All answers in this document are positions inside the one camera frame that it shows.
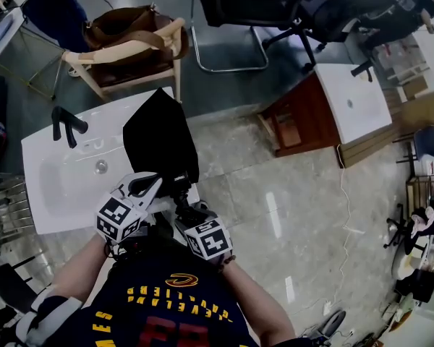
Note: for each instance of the person's left forearm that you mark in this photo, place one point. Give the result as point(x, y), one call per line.
point(79, 269)

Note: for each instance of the red wooden cabinet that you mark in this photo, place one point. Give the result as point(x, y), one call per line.
point(304, 121)

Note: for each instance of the stainless metal rack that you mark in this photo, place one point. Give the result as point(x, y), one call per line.
point(11, 208)

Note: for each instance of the white rectangular sink basin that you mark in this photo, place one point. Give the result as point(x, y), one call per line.
point(65, 186)

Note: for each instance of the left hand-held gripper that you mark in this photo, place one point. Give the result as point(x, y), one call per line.
point(119, 219)

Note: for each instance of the black cloth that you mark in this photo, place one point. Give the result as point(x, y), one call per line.
point(155, 139)

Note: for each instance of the white and black elbow brace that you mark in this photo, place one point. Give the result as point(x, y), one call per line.
point(50, 316)

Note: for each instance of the light wooden chair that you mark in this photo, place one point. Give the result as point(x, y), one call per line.
point(115, 54)

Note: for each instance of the brown cardboard panel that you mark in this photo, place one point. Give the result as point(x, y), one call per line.
point(419, 114)

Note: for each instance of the black slim faucet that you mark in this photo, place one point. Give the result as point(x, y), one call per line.
point(361, 71)

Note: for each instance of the black mesh swivel office chair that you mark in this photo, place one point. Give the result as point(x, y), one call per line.
point(329, 20)

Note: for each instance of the brown leather bag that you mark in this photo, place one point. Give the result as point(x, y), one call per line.
point(126, 24)

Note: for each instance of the round white side table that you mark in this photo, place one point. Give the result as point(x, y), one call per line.
point(7, 45)

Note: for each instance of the person's right forearm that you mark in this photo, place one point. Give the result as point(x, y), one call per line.
point(260, 302)

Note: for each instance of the black forked faucet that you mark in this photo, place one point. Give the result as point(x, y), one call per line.
point(68, 125)

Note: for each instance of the white square sink basin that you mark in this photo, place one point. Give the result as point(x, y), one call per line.
point(358, 114)

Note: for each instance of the blue chair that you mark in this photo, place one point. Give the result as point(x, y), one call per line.
point(428, 141)

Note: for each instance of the dark blue printed jersey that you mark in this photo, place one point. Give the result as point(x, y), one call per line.
point(166, 320)

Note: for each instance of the black stool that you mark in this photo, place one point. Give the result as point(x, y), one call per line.
point(11, 287)

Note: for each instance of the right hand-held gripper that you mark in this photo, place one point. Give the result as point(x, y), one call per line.
point(209, 240)

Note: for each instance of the chrome sink drain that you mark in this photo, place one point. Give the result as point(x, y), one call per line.
point(101, 166)

